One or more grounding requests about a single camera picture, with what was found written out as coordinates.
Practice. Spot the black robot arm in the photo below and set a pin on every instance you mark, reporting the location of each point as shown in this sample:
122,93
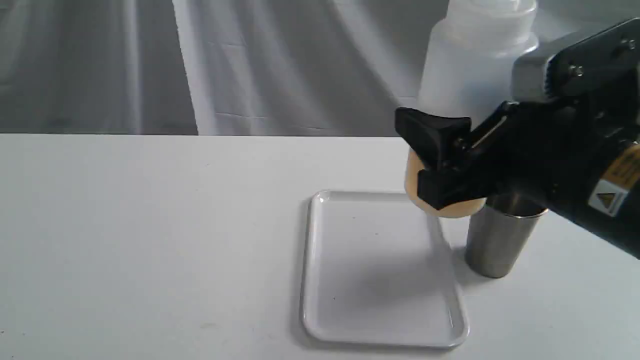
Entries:
616,222

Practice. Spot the stainless steel cup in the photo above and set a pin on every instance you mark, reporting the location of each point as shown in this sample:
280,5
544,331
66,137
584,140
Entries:
498,233

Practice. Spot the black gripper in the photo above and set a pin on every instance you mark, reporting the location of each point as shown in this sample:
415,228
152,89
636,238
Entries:
569,150

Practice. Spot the translucent squeeze bottle amber liquid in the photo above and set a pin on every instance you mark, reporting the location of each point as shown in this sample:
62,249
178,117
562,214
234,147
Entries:
470,56

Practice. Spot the white rectangular plastic tray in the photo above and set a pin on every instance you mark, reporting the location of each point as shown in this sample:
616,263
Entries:
378,272

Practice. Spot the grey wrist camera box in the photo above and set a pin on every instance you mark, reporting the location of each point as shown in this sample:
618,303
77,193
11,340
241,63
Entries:
576,63

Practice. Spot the grey draped backdrop cloth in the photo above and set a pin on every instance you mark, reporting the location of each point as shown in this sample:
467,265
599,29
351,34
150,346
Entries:
310,68

